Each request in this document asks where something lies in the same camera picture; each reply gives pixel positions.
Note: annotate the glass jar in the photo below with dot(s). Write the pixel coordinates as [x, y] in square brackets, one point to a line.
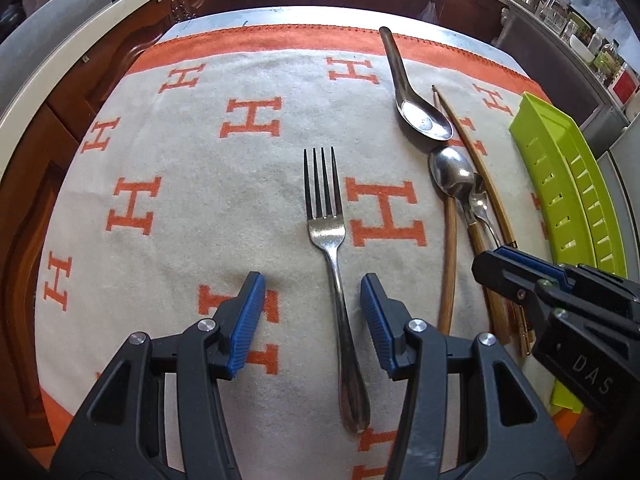
[554, 7]

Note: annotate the metal soup spoon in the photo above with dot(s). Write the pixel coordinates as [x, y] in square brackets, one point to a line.
[420, 110]

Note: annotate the green plastic tray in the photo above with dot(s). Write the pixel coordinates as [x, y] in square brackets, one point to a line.
[560, 180]

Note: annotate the small metal spoon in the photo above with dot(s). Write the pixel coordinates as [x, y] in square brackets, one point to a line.
[481, 205]

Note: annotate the round metal spoon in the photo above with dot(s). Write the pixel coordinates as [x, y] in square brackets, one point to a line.
[450, 170]

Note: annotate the brown wooden chopstick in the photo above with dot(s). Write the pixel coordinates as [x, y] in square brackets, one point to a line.
[450, 260]

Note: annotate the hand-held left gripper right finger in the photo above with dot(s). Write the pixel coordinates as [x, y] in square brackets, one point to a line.
[375, 320]

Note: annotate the grey metal panel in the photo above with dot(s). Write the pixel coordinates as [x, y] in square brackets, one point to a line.
[45, 40]

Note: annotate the bamboo chopstick with dark bands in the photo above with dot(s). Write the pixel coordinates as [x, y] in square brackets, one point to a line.
[522, 330]

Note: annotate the orange and beige printed blanket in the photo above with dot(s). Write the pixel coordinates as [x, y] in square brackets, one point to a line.
[200, 160]

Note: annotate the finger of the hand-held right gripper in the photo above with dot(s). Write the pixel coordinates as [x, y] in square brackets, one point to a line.
[510, 272]
[600, 290]

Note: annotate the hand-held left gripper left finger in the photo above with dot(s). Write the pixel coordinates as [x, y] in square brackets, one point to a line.
[247, 320]

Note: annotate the silver metal fork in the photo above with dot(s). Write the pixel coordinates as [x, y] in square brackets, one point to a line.
[325, 230]

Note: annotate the long bamboo chopstick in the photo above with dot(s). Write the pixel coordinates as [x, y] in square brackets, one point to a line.
[480, 175]

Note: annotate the red box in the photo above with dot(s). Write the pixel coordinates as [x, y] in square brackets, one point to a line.
[625, 86]

